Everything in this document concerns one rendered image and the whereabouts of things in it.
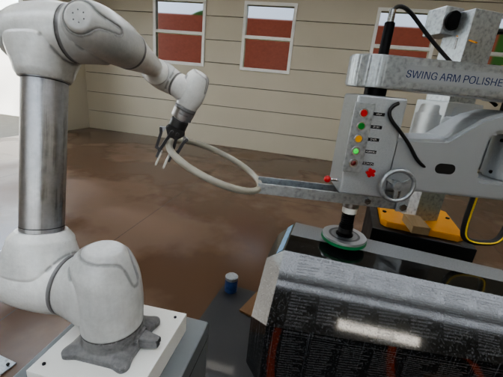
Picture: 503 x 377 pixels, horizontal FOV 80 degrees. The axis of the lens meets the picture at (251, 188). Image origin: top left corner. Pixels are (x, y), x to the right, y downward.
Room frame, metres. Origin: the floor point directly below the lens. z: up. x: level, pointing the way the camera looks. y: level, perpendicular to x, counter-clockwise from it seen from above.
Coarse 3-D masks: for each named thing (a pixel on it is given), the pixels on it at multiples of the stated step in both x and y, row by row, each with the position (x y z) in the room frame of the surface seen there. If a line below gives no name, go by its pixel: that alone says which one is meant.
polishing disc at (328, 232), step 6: (324, 228) 1.41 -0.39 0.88; (330, 228) 1.41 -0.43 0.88; (336, 228) 1.42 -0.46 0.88; (324, 234) 1.34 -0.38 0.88; (330, 234) 1.34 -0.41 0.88; (336, 234) 1.35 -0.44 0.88; (354, 234) 1.37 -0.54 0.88; (360, 234) 1.38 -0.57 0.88; (330, 240) 1.29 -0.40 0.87; (336, 240) 1.29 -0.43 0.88; (342, 240) 1.29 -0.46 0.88; (348, 240) 1.30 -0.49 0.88; (354, 240) 1.30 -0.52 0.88; (360, 240) 1.31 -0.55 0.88; (366, 240) 1.32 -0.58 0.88; (348, 246) 1.26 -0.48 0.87; (354, 246) 1.26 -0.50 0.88; (360, 246) 1.27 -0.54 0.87
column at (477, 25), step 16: (464, 16) 1.95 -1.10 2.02; (480, 16) 1.90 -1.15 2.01; (496, 16) 1.92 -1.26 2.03; (464, 32) 1.92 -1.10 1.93; (480, 32) 1.90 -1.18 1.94; (496, 32) 1.93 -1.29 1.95; (448, 48) 2.00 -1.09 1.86; (464, 48) 1.89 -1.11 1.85; (480, 48) 1.91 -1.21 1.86; (432, 96) 2.02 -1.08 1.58; (448, 96) 1.90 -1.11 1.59; (416, 192) 1.93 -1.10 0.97; (416, 208) 1.89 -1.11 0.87; (432, 208) 1.91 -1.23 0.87
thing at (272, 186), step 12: (264, 180) 1.42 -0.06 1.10; (276, 180) 1.42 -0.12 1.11; (288, 180) 1.41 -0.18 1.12; (264, 192) 1.31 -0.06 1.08; (276, 192) 1.31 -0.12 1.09; (288, 192) 1.30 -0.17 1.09; (300, 192) 1.30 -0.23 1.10; (312, 192) 1.30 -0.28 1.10; (324, 192) 1.30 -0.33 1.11; (336, 192) 1.30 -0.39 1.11; (360, 204) 1.30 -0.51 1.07; (372, 204) 1.30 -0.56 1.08; (384, 204) 1.30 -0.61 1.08
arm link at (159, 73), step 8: (144, 40) 0.86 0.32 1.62; (144, 56) 0.85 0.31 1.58; (152, 56) 0.90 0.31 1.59; (144, 64) 0.87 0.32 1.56; (152, 64) 0.91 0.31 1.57; (160, 64) 0.97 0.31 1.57; (168, 64) 1.30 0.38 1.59; (144, 72) 0.91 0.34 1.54; (152, 72) 0.94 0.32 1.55; (160, 72) 1.00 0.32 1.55; (168, 72) 1.27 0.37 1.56; (176, 72) 1.31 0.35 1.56; (152, 80) 1.26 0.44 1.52; (160, 80) 1.26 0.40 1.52; (168, 80) 1.28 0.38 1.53; (160, 88) 1.29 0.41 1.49; (168, 88) 1.28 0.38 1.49
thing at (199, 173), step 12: (168, 144) 1.27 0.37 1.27; (192, 144) 1.52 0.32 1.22; (204, 144) 1.56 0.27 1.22; (180, 156) 1.19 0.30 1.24; (228, 156) 1.58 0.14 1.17; (192, 168) 1.14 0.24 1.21; (204, 180) 1.13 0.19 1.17; (216, 180) 1.13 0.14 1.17; (240, 192) 1.17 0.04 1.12; (252, 192) 1.22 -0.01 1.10
